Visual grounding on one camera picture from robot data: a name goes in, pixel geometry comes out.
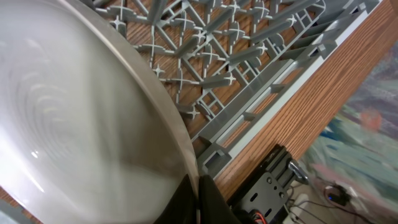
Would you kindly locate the grey round plate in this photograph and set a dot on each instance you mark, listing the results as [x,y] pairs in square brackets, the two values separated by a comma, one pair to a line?
[88,132]

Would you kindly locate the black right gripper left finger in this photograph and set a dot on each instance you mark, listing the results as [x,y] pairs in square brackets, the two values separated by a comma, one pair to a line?
[181,208]

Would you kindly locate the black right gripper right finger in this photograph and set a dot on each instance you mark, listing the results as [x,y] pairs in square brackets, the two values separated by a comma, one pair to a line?
[213,208]

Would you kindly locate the grey dishwasher rack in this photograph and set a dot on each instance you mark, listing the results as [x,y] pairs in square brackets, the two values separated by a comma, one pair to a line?
[228,68]

